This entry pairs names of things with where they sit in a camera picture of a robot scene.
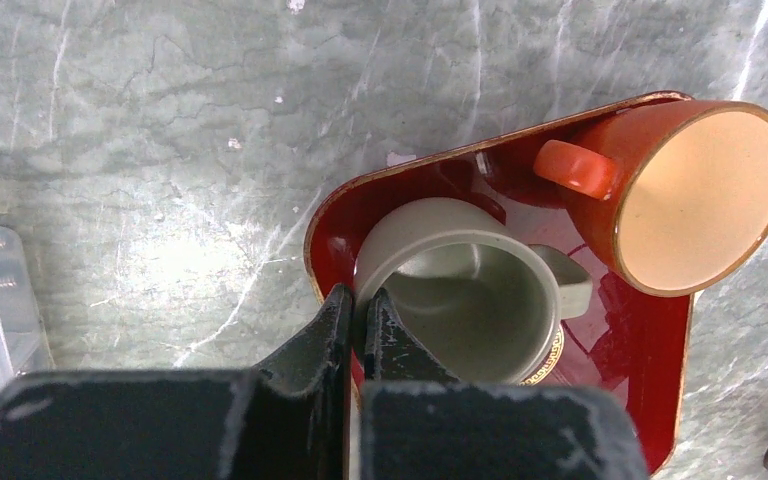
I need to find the grey olive cup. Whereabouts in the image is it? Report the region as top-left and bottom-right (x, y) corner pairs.
(353, 197), (593, 383)

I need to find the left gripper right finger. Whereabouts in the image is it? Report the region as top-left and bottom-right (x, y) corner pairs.
(360, 289), (649, 479)

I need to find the orange red cup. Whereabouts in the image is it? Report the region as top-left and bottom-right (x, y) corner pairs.
(533, 100), (768, 297)

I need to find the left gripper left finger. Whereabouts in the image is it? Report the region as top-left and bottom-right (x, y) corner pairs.
(0, 284), (354, 479)

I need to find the red tray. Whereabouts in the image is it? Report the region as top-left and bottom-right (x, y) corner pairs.
(304, 91), (693, 472)

